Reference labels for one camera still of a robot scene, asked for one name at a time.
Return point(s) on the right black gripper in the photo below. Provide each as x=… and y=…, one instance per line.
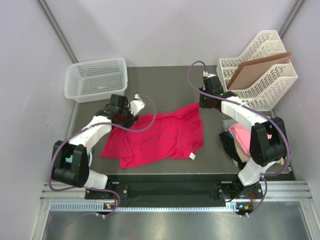
x=202, y=104

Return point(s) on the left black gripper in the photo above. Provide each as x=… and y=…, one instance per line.
x=131, y=119

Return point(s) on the red t shirt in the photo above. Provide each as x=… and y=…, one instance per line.
x=176, y=135

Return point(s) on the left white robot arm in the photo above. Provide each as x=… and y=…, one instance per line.
x=78, y=174

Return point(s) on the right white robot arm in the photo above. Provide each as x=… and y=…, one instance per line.
x=267, y=136

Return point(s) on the brown cardboard sheet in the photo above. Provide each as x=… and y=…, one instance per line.
x=248, y=72

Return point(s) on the white perforated plastic basket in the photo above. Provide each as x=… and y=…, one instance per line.
x=96, y=80

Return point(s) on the grey folded t shirt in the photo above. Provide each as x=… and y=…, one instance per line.
x=226, y=124

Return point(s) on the black folded t shirt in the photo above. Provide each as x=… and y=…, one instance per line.
x=228, y=143

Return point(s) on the cream perforated file organizer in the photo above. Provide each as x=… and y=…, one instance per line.
x=266, y=92

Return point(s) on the pink folded t shirt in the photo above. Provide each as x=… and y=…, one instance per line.
x=242, y=137

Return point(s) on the teal and white hanger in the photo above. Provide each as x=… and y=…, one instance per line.
x=89, y=155

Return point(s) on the beige folded t shirt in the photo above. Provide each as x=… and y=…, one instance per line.
x=245, y=157

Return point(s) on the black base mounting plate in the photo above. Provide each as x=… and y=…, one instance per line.
x=179, y=190

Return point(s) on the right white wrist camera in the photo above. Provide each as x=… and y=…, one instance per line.
x=205, y=74

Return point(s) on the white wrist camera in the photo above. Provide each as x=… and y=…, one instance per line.
x=205, y=74
x=136, y=105

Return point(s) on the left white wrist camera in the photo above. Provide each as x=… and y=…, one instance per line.
x=136, y=105

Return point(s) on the aluminium frame rail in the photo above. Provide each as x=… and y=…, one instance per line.
x=276, y=191

